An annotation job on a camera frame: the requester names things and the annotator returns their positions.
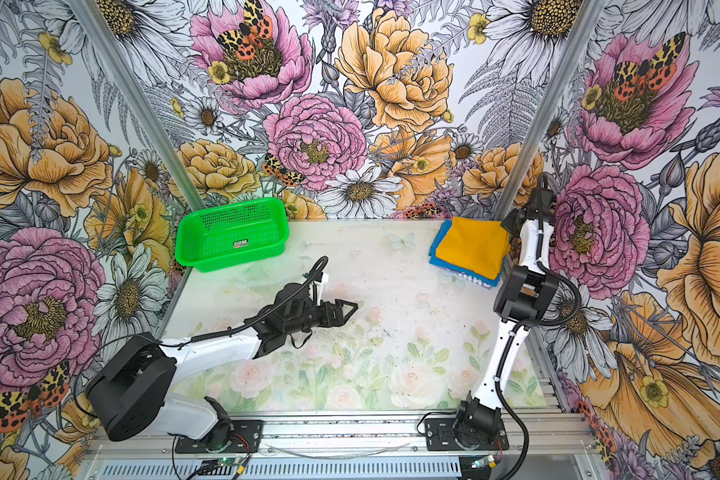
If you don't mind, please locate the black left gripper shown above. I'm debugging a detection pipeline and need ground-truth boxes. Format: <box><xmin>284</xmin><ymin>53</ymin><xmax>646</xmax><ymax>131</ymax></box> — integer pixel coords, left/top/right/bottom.
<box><xmin>286</xmin><ymin>298</ymin><xmax>358</xmax><ymax>333</ymax></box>

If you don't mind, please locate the yellow t-shirt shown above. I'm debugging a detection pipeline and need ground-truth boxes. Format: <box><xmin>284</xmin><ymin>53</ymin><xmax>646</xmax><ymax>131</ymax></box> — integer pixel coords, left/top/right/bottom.
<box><xmin>437</xmin><ymin>217</ymin><xmax>510</xmax><ymax>278</ymax></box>

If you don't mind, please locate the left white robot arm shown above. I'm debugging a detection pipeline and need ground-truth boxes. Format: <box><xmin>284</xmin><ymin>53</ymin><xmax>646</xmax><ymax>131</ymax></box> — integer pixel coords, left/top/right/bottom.
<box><xmin>85</xmin><ymin>282</ymin><xmax>359</xmax><ymax>452</ymax></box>

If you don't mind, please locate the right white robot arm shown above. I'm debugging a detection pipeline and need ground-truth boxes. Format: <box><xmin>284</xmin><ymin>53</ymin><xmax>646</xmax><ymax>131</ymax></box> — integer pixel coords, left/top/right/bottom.
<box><xmin>453</xmin><ymin>180</ymin><xmax>562</xmax><ymax>448</ymax></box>

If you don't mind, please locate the folded blue t-shirt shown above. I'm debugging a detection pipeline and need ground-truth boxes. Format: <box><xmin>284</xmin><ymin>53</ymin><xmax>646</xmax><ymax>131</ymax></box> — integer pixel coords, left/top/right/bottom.
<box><xmin>428</xmin><ymin>219</ymin><xmax>501</xmax><ymax>288</ymax></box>

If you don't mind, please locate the green plastic basket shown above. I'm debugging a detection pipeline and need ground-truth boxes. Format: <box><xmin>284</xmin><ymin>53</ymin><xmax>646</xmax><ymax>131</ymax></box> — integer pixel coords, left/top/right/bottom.
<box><xmin>175</xmin><ymin>198</ymin><xmax>289</xmax><ymax>273</ymax></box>

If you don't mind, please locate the small green circuit board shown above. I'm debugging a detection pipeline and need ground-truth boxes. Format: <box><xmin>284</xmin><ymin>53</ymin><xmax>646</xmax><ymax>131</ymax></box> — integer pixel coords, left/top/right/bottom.
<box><xmin>202</xmin><ymin>457</ymin><xmax>247</xmax><ymax>471</ymax></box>

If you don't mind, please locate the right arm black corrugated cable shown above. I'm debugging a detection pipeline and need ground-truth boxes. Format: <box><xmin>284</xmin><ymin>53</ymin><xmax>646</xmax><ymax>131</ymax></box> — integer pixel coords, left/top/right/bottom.
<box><xmin>491</xmin><ymin>173</ymin><xmax>584</xmax><ymax>480</ymax></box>

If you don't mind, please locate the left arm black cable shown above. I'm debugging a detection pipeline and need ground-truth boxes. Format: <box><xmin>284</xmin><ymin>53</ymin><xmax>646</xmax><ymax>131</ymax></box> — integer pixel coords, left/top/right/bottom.
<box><xmin>71</xmin><ymin>255</ymin><xmax>331</xmax><ymax>421</ymax></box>

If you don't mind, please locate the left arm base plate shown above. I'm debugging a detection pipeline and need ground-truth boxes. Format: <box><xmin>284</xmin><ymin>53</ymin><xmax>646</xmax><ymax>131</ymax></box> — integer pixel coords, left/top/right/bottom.
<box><xmin>174</xmin><ymin>420</ymin><xmax>264</xmax><ymax>454</ymax></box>

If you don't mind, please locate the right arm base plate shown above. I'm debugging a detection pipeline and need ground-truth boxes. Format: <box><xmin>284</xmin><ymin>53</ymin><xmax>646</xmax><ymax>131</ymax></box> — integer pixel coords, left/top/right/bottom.
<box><xmin>417</xmin><ymin>416</ymin><xmax>509</xmax><ymax>452</ymax></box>

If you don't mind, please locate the right aluminium corner post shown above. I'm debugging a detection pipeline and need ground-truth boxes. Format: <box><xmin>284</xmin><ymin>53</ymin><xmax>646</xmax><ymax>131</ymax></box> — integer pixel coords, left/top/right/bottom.
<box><xmin>491</xmin><ymin>0</ymin><xmax>606</xmax><ymax>220</ymax></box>

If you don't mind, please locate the aluminium corner post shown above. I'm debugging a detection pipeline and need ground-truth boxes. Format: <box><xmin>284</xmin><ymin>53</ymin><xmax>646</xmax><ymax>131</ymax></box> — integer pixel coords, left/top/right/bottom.
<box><xmin>70</xmin><ymin>1</ymin><xmax>205</xmax><ymax>211</ymax></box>
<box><xmin>491</xmin><ymin>0</ymin><xmax>606</xmax><ymax>220</ymax></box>

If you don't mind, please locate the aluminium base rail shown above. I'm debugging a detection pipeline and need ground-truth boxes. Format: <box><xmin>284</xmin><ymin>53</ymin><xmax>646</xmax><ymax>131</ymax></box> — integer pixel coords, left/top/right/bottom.
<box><xmin>77</xmin><ymin>409</ymin><xmax>608</xmax><ymax>479</ymax></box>

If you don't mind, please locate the left aluminium corner post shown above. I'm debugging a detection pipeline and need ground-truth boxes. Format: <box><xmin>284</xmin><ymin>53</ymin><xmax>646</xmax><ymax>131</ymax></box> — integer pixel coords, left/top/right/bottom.
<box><xmin>70</xmin><ymin>1</ymin><xmax>205</xmax><ymax>211</ymax></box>

